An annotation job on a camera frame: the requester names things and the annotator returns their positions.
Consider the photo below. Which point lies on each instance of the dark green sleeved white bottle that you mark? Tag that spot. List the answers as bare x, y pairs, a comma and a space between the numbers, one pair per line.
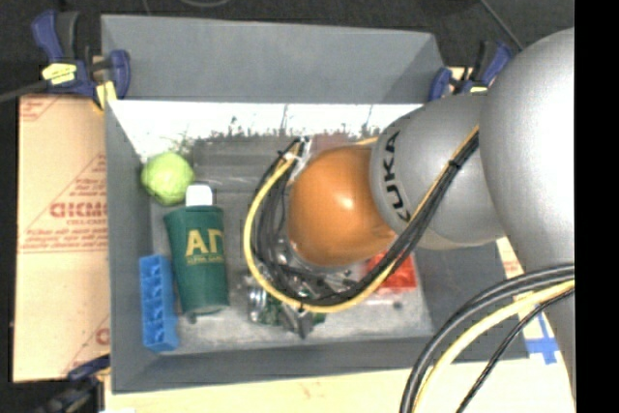
199, 251

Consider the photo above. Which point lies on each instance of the blue plastic brick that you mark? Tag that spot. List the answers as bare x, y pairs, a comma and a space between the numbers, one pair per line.
157, 304

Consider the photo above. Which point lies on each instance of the red packet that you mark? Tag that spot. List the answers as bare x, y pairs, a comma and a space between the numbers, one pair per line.
404, 278

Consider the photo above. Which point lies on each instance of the lime green ball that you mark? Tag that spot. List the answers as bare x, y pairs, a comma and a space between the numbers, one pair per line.
167, 178

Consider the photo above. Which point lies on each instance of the grey metal bin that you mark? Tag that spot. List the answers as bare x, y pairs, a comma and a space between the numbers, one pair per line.
271, 63

